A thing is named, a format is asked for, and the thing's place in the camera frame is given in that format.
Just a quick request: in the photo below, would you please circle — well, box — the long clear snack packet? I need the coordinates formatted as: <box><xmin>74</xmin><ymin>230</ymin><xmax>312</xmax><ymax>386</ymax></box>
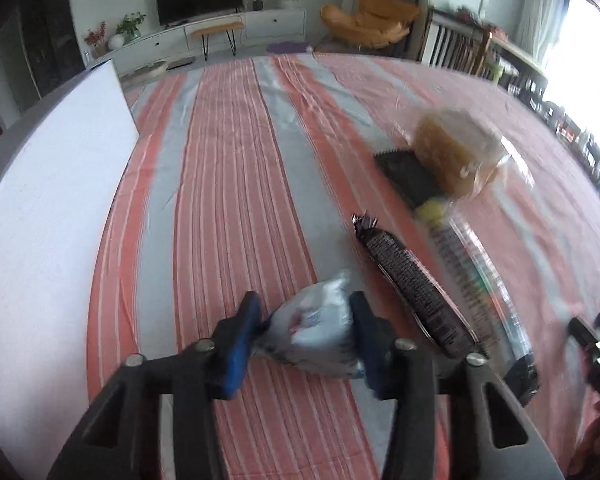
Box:
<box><xmin>414</xmin><ymin>199</ymin><xmax>540</xmax><ymax>407</ymax></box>

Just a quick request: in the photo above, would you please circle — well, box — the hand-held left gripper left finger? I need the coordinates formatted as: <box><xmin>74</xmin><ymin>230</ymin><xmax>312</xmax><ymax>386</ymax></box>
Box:
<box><xmin>45</xmin><ymin>291</ymin><xmax>263</xmax><ymax>480</ymax></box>

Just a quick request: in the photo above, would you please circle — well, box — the wooden chair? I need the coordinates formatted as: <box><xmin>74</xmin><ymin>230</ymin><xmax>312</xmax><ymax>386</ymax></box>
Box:
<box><xmin>471</xmin><ymin>30</ymin><xmax>498</xmax><ymax>81</ymax></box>

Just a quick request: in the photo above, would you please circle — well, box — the dark brown snack bar packet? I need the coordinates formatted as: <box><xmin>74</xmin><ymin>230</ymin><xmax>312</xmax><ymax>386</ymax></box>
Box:
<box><xmin>351</xmin><ymin>212</ymin><xmax>487</xmax><ymax>359</ymax></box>

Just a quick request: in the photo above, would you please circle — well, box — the black snack packet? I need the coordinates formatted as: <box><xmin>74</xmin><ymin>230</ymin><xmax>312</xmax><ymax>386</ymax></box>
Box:
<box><xmin>374</xmin><ymin>149</ymin><xmax>447</xmax><ymax>207</ymax></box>

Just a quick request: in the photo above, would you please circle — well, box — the white snack bag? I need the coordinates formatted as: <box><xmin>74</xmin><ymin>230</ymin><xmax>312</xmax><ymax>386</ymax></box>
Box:
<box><xmin>251</xmin><ymin>269</ymin><xmax>367</xmax><ymax>380</ymax></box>

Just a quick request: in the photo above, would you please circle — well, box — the yellow bread in clear bag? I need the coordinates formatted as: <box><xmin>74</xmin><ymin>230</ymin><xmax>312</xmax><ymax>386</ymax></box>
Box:
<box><xmin>411</xmin><ymin>110</ymin><xmax>512</xmax><ymax>199</ymax></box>

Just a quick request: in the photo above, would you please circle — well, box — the dark cabinet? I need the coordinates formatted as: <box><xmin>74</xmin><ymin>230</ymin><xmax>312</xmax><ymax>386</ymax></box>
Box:
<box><xmin>19</xmin><ymin>0</ymin><xmax>87</xmax><ymax>113</ymax></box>

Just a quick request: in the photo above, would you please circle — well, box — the green plant in white pot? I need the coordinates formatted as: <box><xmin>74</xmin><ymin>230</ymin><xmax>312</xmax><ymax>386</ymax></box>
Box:
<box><xmin>110</xmin><ymin>11</ymin><xmax>147</xmax><ymax>52</ymax></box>

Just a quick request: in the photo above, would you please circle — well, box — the orange lounge chair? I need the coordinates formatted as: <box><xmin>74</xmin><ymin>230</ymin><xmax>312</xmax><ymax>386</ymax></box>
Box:
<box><xmin>320</xmin><ymin>0</ymin><xmax>422</xmax><ymax>51</ymax></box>

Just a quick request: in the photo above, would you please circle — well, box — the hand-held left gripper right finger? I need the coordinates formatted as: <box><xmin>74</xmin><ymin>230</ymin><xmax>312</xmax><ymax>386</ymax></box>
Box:
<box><xmin>349</xmin><ymin>291</ymin><xmax>566</xmax><ymax>480</ymax></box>

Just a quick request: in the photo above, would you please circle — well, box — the purple mat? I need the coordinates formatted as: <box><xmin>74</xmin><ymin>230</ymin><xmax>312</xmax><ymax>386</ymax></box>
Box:
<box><xmin>266</xmin><ymin>41</ymin><xmax>315</xmax><ymax>55</ymax></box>

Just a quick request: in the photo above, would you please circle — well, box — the white television cabinet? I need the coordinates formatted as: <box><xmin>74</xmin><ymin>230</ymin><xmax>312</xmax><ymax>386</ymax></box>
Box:
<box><xmin>86</xmin><ymin>7</ymin><xmax>308</xmax><ymax>77</ymax></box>

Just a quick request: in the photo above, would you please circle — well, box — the wooden bench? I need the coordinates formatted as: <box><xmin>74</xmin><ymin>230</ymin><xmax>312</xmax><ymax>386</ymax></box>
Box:
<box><xmin>190</xmin><ymin>19</ymin><xmax>246</xmax><ymax>62</ymax></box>

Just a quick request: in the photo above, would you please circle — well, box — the red flower plant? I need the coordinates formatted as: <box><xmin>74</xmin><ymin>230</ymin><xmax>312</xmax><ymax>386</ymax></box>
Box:
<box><xmin>83</xmin><ymin>21</ymin><xmax>109</xmax><ymax>57</ymax></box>

